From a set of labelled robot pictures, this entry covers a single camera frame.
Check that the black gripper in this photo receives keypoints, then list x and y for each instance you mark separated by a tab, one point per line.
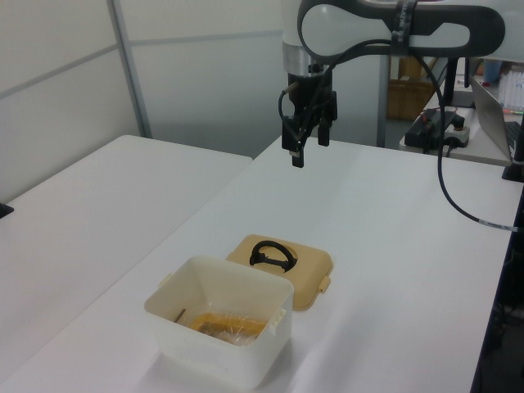
313	100

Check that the grey background desk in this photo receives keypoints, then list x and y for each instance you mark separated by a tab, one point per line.
475	153

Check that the grey laptop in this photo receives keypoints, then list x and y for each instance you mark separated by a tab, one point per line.
489	110

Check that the grey partition frame post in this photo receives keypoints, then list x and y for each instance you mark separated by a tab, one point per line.
131	69

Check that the white plastic tool case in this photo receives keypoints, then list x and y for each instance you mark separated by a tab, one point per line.
229	360

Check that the yellow item in clear wrap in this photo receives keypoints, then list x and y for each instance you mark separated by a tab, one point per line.
213	321

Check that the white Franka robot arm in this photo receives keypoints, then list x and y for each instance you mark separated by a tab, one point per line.
327	20

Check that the grey emergency stop button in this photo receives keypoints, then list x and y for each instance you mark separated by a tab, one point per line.
459	131

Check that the black control box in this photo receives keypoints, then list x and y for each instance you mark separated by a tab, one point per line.
421	129

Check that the blue container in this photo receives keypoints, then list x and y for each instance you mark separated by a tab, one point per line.
493	73

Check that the tan plastic case lid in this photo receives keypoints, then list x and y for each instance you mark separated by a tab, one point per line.
307	282

